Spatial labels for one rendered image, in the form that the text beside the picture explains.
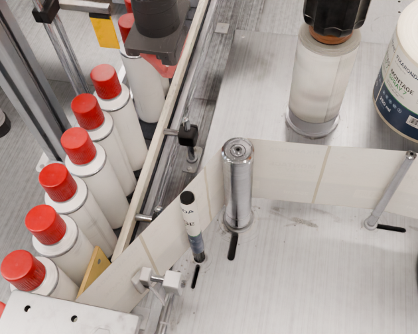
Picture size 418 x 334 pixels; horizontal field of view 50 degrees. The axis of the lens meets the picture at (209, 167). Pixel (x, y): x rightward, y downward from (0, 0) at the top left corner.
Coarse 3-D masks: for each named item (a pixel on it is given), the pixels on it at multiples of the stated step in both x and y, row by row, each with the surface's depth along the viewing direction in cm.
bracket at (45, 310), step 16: (16, 304) 36; (32, 304) 36; (48, 304) 36; (64, 304) 35; (80, 304) 35; (0, 320) 35; (16, 320) 35; (32, 320) 35; (48, 320) 35; (64, 320) 35; (80, 320) 35; (96, 320) 35; (112, 320) 35; (128, 320) 34
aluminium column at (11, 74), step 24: (0, 0) 55; (0, 24) 55; (0, 48) 57; (24, 48) 61; (0, 72) 61; (24, 72) 61; (24, 96) 65; (48, 96) 69; (24, 120) 70; (48, 120) 70; (48, 144) 76
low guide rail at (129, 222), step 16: (192, 32) 85; (176, 80) 79; (176, 96) 79; (160, 128) 73; (160, 144) 73; (144, 176) 68; (144, 192) 68; (128, 224) 64; (128, 240) 64; (112, 256) 62
